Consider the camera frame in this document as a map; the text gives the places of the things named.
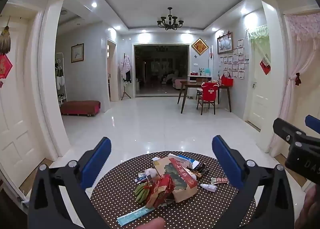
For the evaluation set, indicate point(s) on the wood framed wall picture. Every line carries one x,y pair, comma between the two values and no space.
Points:
77,53

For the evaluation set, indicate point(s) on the person's right hand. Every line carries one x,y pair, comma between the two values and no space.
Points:
310,210

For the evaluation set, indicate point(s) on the plain wooden chair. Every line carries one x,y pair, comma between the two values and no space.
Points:
201,80

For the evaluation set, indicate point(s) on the small blue white packet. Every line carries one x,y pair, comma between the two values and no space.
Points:
140,179

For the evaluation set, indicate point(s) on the red diamond wall decoration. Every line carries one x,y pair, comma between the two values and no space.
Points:
200,46

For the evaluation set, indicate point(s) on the crumpled red packet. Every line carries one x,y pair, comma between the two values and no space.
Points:
163,187

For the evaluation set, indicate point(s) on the white hanging garment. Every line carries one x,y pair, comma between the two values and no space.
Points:
125,63

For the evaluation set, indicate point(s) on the white sideboard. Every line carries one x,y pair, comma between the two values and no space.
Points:
195,76

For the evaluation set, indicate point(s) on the person's left hand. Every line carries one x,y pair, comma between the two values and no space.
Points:
152,224

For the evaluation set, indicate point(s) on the red gift bag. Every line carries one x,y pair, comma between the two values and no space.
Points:
227,81

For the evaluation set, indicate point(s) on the black chandelier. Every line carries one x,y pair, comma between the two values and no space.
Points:
170,20

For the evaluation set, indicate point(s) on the white clothes rack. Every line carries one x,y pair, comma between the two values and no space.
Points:
65,78

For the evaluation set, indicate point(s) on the red hanging door decoration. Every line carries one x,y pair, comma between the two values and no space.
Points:
265,67

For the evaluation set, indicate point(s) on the pink lace curtain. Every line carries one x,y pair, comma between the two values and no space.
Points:
300,51

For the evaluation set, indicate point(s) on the dark framed wall picture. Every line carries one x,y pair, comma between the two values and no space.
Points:
225,43

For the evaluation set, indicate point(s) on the wooden dining table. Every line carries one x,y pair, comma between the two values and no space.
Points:
192,84

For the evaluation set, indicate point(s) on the brown tassel ornament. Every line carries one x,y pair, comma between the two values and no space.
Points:
5,41

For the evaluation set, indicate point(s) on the glass sliding door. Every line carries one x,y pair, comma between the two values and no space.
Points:
150,68

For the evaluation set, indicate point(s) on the group of wall certificates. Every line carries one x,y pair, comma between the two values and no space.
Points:
237,65

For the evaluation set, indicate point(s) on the red curtain tie bow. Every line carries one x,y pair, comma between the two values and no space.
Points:
297,78

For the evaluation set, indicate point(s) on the green banana bunch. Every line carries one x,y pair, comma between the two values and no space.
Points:
141,192

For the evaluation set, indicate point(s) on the red patterned small wrapper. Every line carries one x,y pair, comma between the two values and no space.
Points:
221,180

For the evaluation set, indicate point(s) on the white panelled door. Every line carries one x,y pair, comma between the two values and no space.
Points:
17,119

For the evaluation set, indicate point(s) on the green door valance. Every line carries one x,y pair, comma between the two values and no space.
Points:
260,32

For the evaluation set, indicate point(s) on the wooden coat stand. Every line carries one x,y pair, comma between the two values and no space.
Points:
124,92

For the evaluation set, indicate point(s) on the chair with red cover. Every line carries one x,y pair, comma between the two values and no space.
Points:
209,91

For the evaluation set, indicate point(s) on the red upholstered bench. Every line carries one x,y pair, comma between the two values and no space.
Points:
80,107

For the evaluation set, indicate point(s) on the brown polka-dot tablecloth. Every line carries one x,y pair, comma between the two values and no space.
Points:
120,181

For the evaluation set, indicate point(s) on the small white dropper bottle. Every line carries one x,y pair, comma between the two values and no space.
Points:
208,188

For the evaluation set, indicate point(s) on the blue and white flat box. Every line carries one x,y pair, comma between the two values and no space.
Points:
185,161

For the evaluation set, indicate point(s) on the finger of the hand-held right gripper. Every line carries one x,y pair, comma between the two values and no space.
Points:
283,129
313,122

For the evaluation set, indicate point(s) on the black snack wrapper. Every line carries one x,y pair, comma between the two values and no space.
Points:
201,169

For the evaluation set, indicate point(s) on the red square door decoration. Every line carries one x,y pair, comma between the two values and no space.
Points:
5,66

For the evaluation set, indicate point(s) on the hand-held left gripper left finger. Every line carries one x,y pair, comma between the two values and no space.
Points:
96,161

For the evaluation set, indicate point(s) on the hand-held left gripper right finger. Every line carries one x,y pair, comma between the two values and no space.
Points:
228,162

